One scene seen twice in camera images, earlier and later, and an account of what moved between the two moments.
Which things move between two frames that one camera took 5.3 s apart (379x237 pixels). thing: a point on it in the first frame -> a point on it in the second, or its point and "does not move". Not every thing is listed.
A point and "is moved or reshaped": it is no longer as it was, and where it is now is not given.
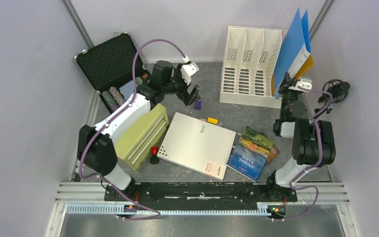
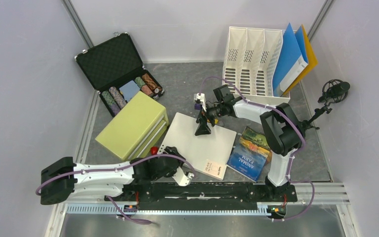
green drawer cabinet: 142,137 does not move
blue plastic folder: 298,35 is moved or reshaped
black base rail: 174,196 does not move
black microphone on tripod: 339,90 does not move
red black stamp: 154,159 does not move
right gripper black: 287,82 -> 203,129
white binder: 203,147 does not move
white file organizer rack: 250,59 does not move
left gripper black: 185,96 -> 173,150
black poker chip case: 109,67 does not move
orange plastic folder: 309,62 -> 312,63
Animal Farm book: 253,150 does not move
